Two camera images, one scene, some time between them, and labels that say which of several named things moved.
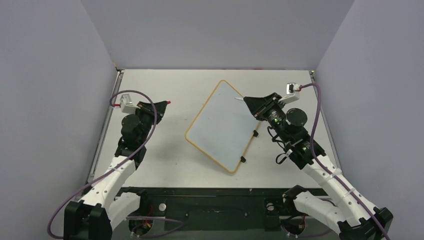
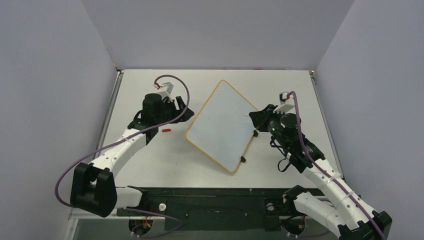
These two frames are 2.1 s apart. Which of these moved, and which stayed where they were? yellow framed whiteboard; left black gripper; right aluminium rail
Moved: left black gripper
Stayed: right aluminium rail; yellow framed whiteboard
